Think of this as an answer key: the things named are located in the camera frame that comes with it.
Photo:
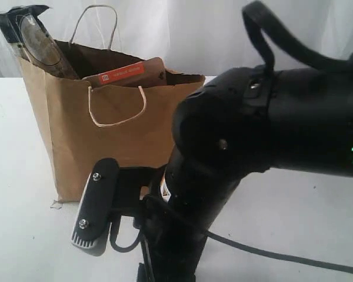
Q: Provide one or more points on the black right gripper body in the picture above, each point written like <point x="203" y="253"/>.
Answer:
<point x="166" y="211"/>

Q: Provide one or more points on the brown paper shopping bag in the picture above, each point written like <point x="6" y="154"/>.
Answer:
<point x="80" y="125"/>

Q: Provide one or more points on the brown kraft stand-up pouch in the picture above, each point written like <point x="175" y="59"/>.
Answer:
<point x="148" y="73"/>

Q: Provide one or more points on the spaghetti packet orange and blue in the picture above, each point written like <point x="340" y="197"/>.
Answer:
<point x="30" y="40"/>

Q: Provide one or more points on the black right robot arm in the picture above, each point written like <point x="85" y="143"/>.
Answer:
<point x="246" y="120"/>

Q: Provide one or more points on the torn white paper scrap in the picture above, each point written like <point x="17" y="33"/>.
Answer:
<point x="56" y="205"/>

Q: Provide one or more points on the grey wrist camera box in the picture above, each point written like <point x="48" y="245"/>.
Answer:
<point x="91" y="226"/>

